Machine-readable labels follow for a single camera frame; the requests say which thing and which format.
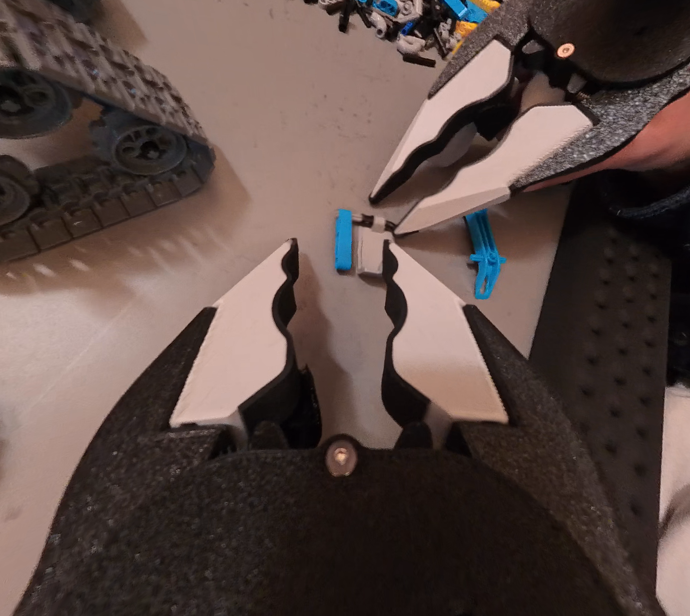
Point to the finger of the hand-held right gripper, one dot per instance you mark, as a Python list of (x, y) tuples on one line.
[(453, 109), (507, 163)]

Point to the blue racket-shaped piece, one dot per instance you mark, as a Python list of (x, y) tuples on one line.
[(485, 255)]

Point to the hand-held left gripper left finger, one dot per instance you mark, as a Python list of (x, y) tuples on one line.
[(237, 357)]

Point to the grey desk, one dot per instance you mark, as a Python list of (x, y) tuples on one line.
[(280, 120)]

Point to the grey and blue small assembly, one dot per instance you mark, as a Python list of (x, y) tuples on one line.
[(344, 241)]

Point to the person's right hand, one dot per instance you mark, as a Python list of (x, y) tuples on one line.
[(663, 155)]

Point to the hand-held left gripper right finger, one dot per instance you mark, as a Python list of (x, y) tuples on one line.
[(447, 357)]

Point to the small grey block piece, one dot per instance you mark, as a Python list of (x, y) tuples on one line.
[(372, 255)]

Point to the blue tracked toy robot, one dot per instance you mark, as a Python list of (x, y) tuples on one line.
[(86, 131)]

